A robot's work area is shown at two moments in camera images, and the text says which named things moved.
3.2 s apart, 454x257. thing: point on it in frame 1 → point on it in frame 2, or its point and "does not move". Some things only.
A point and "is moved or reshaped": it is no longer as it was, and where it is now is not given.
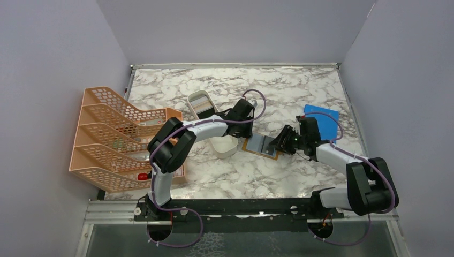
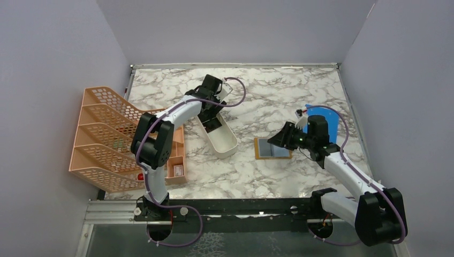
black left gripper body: [243, 130] → [212, 110]
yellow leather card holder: [259, 144] is moved or reshaped
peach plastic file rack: [112, 138] does not move
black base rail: [255, 216] does not move
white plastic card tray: [223, 146] does not move
